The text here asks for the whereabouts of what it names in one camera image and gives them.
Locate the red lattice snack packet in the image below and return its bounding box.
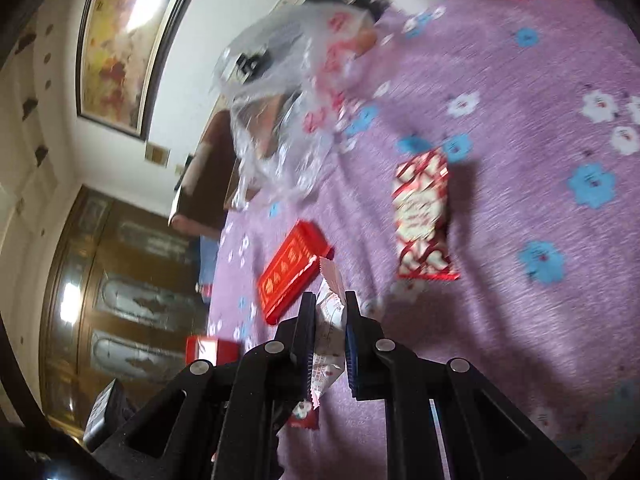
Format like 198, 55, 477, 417
391, 147, 462, 282

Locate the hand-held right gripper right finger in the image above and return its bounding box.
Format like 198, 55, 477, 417
343, 291, 587, 480

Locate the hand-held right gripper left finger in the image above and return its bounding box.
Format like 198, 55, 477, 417
92, 291, 318, 480

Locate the framed wall painting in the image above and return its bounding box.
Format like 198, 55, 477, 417
76, 0, 211, 141

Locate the flat red box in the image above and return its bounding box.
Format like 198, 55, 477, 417
256, 220, 335, 327

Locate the large red gift box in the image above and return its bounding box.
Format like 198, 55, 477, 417
185, 335, 242, 367

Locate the purple floral tablecloth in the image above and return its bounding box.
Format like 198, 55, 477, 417
205, 0, 640, 480

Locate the wooden glass-panel door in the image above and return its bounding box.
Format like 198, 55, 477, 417
40, 185, 211, 441

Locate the brown chair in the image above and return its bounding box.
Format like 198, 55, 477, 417
167, 110, 238, 238

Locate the clear plastic bag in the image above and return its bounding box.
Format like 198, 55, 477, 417
215, 0, 381, 211

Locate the white pink snack packet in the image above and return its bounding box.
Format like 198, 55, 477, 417
290, 255, 348, 431

